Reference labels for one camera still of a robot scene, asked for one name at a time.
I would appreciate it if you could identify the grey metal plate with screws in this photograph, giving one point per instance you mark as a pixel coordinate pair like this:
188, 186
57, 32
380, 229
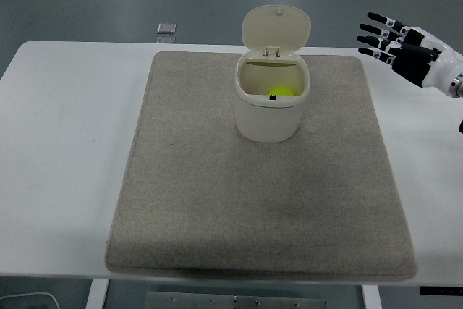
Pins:
188, 301

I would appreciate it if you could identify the beige fabric mat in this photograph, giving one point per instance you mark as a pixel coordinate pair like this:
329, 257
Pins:
235, 197

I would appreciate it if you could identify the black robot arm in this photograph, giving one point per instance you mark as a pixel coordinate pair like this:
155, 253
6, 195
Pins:
458, 88

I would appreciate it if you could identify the black table control panel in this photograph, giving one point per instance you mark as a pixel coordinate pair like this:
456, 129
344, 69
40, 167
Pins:
441, 290

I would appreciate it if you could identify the cream bin with hinged lid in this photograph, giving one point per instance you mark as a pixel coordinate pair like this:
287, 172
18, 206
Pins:
267, 121

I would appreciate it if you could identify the yellow tennis ball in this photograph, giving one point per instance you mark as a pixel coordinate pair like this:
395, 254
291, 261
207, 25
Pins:
280, 90

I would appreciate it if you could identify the white table leg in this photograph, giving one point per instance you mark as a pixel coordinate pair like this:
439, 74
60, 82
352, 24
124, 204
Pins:
97, 294
370, 298

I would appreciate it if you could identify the small metal floor plate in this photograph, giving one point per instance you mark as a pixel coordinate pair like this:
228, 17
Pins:
166, 27
166, 39

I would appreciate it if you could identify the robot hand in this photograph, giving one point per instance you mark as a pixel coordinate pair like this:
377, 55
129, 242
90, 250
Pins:
437, 70

